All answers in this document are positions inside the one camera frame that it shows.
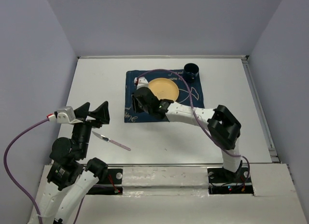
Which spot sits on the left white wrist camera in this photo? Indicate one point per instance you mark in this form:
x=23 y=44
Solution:
x=64 y=115

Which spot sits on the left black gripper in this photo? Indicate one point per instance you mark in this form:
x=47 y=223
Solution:
x=102 y=113

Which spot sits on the dark blue patterned mug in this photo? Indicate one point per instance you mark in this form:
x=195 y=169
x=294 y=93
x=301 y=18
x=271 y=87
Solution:
x=190 y=72

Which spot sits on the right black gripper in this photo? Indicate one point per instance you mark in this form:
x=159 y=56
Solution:
x=136 y=108

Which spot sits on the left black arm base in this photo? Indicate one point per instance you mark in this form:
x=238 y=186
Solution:
x=110 y=185

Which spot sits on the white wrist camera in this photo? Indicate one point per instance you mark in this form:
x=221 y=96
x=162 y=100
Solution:
x=140 y=82
x=64 y=115

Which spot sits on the pink-handled metal knife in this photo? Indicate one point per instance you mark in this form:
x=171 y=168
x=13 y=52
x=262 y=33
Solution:
x=106 y=139

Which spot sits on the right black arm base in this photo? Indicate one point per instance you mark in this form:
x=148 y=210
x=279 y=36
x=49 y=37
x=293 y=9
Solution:
x=220 y=184

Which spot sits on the yellow round plate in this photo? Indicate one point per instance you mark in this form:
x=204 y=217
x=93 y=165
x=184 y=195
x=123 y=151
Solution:
x=164 y=88

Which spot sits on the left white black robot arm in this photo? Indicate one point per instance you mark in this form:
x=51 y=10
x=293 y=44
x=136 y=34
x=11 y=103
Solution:
x=68 y=181

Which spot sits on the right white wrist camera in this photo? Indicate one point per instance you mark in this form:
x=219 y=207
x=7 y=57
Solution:
x=140 y=82

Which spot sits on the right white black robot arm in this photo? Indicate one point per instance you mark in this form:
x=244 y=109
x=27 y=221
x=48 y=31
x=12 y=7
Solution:
x=219 y=124

